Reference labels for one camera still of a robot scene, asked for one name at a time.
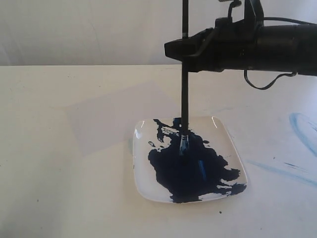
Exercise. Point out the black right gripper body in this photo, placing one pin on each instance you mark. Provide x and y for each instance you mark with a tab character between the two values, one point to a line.
230	42

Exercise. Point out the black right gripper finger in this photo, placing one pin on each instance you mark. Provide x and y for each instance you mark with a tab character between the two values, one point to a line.
181	48

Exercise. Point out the black paintbrush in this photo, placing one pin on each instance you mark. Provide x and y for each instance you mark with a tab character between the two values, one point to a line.
184	143

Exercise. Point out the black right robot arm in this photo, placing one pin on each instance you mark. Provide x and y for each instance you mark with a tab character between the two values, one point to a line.
281	48

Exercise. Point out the white paper sheet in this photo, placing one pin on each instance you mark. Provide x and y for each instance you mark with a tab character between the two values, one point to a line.
103	121

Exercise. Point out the white square plate blue paint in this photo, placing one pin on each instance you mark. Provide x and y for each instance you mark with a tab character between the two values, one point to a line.
213	169

